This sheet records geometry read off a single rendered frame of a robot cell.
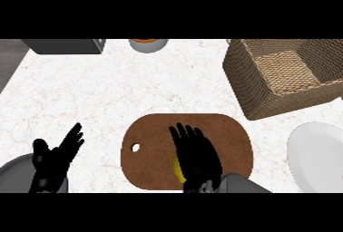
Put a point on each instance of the brown wooden cutting board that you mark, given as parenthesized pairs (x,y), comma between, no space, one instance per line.
(151,151)

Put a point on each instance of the dark grey appliance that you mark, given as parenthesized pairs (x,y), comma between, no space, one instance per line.
(67,46)

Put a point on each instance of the yellow lemon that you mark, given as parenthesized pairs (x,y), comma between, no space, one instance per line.
(178,171)

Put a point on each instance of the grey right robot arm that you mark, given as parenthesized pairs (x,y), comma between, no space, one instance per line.
(238,185)

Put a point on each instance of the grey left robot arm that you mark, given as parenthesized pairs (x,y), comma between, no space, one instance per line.
(15,175)

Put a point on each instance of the grey can with orange top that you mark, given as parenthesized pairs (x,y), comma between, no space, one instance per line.
(148,45)

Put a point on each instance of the white plate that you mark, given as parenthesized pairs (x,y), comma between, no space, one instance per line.
(318,157)

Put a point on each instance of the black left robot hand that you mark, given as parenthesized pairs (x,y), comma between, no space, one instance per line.
(52,163)

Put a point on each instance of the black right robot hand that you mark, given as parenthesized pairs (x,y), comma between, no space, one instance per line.
(198,160)

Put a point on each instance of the brown wicker basket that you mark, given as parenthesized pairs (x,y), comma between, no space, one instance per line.
(286,72)

